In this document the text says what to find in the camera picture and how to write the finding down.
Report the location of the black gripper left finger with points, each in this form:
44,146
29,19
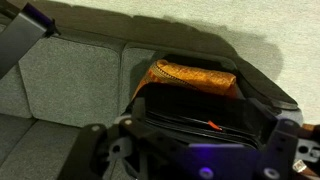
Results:
86,150

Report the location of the black fabric wheeled suitcase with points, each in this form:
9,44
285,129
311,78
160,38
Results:
200,106

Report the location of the beige carpet rug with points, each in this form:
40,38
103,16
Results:
266,26

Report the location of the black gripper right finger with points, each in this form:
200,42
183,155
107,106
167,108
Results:
280,150

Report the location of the dark grey stereo camera bar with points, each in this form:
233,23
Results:
20,36

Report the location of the orange patterned cushion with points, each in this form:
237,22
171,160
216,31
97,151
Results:
193,76

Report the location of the grey fabric sofa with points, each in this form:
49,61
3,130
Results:
66,83

